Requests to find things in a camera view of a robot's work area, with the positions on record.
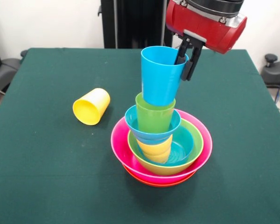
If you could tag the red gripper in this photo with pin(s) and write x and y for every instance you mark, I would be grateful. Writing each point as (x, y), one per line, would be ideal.
(205, 30)

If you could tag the blue cup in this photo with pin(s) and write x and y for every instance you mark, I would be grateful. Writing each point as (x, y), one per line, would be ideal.
(158, 79)

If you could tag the green cup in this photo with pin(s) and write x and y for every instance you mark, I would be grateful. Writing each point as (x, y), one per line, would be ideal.
(154, 116)

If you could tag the dark blue bowl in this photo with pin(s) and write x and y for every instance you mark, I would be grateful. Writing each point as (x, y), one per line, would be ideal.
(185, 144)

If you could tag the short yellow cup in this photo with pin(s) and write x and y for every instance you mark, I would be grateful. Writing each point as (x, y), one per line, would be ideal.
(154, 149)
(158, 159)

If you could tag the tall yellow cup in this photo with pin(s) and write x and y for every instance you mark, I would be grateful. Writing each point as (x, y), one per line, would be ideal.
(93, 105)

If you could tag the large pink bowl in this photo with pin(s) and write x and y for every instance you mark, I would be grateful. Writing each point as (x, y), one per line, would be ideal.
(119, 144)

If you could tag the large green bowl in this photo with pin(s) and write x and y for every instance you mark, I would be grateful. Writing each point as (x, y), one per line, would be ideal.
(158, 170)

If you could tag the orange bowl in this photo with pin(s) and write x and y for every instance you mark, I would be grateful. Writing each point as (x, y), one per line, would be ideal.
(158, 184)

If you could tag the dark green table cloth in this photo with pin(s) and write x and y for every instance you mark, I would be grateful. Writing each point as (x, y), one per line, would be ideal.
(60, 182)

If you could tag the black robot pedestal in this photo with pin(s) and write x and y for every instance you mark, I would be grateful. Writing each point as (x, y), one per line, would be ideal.
(135, 23)

